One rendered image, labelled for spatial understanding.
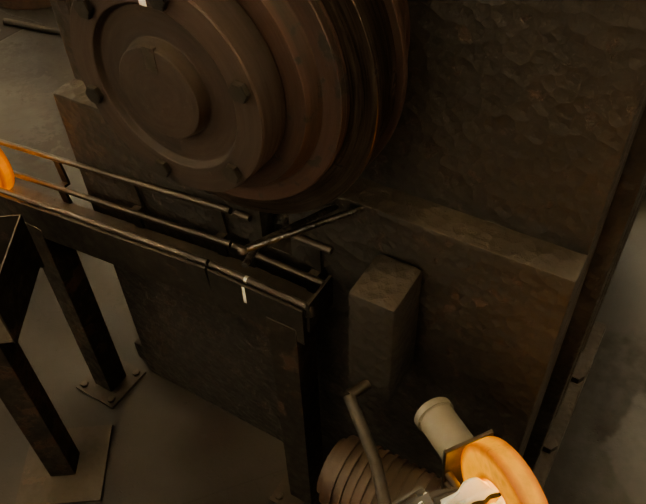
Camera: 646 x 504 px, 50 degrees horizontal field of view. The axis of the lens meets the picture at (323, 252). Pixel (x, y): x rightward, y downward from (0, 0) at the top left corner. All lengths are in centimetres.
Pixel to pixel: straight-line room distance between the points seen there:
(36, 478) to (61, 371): 32
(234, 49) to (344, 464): 68
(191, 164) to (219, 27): 22
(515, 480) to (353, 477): 34
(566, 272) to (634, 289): 127
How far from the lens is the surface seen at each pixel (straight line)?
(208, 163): 87
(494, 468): 89
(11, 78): 335
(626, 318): 214
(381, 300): 99
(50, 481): 186
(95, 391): 196
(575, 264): 98
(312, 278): 115
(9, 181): 159
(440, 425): 100
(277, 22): 75
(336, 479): 115
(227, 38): 73
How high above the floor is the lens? 154
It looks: 45 degrees down
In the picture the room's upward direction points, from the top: 2 degrees counter-clockwise
